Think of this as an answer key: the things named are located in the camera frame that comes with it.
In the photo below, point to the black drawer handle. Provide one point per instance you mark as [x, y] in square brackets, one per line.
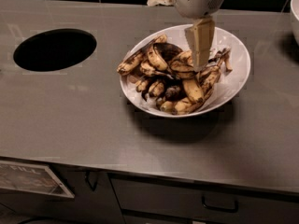
[220, 204]

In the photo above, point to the dark spotted curved banana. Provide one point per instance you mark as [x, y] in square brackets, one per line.
[161, 54]

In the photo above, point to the round counter trash opening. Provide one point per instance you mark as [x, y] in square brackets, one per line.
[54, 50]

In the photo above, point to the spotted banana bottom rim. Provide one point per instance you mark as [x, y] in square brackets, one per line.
[183, 106]

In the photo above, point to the framed sign on cabinet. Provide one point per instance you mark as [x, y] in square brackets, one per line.
[33, 178]

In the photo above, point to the upright spotted banana with stem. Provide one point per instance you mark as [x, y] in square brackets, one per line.
[190, 63]

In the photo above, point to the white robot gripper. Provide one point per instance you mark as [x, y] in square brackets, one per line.
[199, 0]

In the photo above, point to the grey cabinet drawer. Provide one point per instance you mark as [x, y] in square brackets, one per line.
[184, 200]

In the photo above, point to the dark banana peel right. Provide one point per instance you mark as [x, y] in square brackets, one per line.
[222, 57]

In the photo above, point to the black cabinet door handle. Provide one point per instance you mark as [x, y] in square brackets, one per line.
[91, 179]

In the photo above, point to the spotted banana front centre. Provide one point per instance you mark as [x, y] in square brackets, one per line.
[193, 90]

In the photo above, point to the white oval bowl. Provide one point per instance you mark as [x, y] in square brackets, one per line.
[229, 85]

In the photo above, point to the long spotted banana left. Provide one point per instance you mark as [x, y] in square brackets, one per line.
[130, 63]

